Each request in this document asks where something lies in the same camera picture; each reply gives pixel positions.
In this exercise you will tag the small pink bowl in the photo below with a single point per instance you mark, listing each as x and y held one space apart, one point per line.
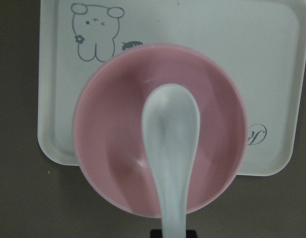
107 135

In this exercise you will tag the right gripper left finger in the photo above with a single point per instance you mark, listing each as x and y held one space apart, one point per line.
156 233

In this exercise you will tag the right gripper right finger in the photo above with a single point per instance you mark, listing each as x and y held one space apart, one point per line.
191 234

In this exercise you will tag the cream rabbit tray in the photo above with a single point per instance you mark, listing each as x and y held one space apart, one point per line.
261 44

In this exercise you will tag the white ceramic spoon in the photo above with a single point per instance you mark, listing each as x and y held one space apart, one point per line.
170 131

